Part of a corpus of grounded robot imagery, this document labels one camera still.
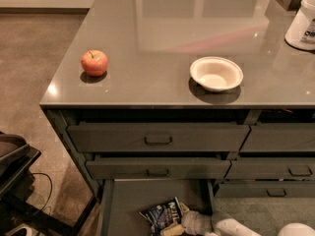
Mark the blue chip bag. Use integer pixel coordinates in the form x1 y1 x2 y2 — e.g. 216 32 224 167
139 197 183 236

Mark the black cable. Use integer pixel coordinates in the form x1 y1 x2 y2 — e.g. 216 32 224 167
29 171 54 216

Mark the grey counter cabinet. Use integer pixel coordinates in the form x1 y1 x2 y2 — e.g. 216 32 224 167
40 0 315 236

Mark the bottom right drawer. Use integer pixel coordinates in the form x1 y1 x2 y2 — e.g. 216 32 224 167
215 182 315 198

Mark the white plastic canister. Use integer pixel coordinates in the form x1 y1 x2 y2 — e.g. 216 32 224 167
284 0 315 51

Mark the open bottom left drawer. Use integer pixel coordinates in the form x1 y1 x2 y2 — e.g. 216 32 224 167
95 179 215 236

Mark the middle left drawer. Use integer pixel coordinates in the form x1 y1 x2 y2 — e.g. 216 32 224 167
86 157 230 180

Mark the red apple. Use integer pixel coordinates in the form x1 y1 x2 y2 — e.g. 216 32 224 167
81 50 108 77

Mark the top left drawer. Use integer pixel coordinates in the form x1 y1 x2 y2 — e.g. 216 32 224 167
67 122 249 152

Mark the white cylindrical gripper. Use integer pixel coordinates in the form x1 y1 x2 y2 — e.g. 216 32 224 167
160 203 213 236

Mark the middle right drawer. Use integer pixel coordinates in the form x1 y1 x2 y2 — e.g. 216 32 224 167
225 158 315 180

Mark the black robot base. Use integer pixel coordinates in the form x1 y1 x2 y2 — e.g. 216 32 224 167
0 133 96 236

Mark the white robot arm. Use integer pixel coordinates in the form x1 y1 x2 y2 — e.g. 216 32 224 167
160 204 315 236

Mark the top right drawer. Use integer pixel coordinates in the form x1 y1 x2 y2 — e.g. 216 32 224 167
241 123 315 152

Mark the white paper bowl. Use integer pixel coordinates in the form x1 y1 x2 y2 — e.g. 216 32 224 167
190 57 243 92

